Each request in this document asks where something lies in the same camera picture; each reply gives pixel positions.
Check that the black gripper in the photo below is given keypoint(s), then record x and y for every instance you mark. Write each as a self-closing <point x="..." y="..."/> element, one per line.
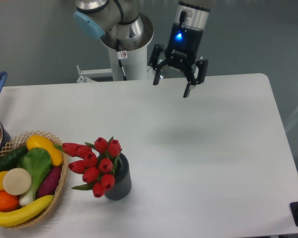
<point x="180" y="53"/>

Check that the red tulip bouquet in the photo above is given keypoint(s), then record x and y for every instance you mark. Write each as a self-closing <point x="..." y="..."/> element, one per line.
<point x="97" y="163"/>

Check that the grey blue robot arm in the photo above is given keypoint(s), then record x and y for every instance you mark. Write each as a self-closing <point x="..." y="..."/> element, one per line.
<point x="126" y="32"/>

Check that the dark grey ribbed vase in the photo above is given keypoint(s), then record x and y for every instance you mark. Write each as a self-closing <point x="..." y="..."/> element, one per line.
<point x="123" y="183"/>

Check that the yellow lemon squash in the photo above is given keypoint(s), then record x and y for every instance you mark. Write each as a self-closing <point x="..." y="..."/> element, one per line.
<point x="38" y="141"/>

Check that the green bok choy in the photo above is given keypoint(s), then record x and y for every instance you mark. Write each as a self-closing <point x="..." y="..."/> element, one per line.
<point x="37" y="162"/>

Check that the purple sweet potato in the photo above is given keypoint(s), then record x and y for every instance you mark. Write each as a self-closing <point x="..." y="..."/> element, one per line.
<point x="50" y="183"/>

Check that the dark green cucumber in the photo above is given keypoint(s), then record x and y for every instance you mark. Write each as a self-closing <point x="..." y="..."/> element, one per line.
<point x="10" y="160"/>

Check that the beige round disc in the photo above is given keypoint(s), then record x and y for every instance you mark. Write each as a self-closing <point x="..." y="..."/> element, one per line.
<point x="17" y="181"/>

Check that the woven wicker basket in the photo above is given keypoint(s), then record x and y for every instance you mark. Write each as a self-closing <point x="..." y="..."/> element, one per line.
<point x="21" y="140"/>

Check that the orange fruit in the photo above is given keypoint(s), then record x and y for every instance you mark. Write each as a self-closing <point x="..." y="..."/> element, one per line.
<point x="8" y="202"/>

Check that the yellow banana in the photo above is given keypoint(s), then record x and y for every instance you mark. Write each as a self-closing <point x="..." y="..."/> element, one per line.
<point x="24" y="214"/>

